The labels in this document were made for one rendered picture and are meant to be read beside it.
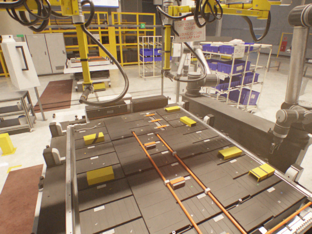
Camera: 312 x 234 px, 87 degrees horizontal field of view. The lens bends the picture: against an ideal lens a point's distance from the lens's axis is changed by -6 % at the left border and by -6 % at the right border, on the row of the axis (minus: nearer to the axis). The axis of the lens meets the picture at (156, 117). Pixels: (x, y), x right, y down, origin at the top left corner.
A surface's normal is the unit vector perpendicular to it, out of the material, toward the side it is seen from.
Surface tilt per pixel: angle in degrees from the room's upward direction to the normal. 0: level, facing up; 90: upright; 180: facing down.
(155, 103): 90
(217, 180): 0
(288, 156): 90
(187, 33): 90
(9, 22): 90
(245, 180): 0
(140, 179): 0
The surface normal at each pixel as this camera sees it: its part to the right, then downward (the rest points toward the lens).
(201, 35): -0.32, 0.40
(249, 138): -0.86, 0.22
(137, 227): 0.00, -0.90
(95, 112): 0.41, 0.39
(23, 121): 0.66, 0.32
